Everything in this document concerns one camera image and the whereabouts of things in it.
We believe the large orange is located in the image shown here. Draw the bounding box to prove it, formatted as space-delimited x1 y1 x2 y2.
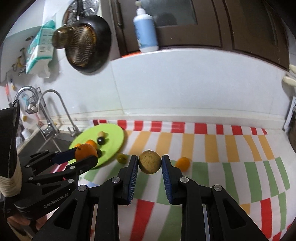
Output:
74 144 98 162

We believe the dark plum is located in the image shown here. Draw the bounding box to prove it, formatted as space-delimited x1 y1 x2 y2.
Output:
96 149 102 158
97 136 106 146

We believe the green fruit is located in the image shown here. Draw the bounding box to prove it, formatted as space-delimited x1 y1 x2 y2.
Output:
116 153 128 165

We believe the beige round fruit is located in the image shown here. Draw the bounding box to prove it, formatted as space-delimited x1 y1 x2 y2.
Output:
98 131 106 138
139 150 162 175

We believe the person hand holding gripper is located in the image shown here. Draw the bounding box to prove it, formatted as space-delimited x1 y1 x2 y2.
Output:
6 214 47 239

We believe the steel sink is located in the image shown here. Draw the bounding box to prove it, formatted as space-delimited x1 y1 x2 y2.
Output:
17 131 74 161

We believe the tall spring faucet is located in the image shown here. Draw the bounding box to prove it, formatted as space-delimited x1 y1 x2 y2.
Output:
15 85 59 137

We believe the small steel faucet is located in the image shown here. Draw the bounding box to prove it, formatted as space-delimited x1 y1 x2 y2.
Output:
37 89 82 138

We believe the green plate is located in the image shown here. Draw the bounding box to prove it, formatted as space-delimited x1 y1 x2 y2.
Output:
69 123 125 168

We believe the striped colourful table cloth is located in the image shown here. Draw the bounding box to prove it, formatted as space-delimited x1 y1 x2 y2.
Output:
93 120 295 240

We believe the tissue paper pack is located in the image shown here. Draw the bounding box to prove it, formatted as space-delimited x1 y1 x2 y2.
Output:
26 20 56 78

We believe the brass colander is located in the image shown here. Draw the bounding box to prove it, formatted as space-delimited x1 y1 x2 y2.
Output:
52 25 96 67

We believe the dish rack shelf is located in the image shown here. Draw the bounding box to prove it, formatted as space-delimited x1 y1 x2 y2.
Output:
283 96 296 151

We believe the black frying pan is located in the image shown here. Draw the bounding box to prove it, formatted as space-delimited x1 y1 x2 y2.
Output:
65 15 112 74

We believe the round steel steamer rack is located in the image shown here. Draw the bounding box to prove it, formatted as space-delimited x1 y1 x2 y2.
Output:
62 0 100 26

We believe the white blue pump bottle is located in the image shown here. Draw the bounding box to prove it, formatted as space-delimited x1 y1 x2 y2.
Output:
133 1 159 53

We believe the wire basket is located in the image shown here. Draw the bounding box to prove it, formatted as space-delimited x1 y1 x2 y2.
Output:
22 87 42 114

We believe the pan with cream handles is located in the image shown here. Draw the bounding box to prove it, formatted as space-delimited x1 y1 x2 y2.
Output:
282 64 296 87

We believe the dark wooden window frame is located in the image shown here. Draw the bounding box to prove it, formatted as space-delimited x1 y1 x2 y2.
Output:
110 0 291 71

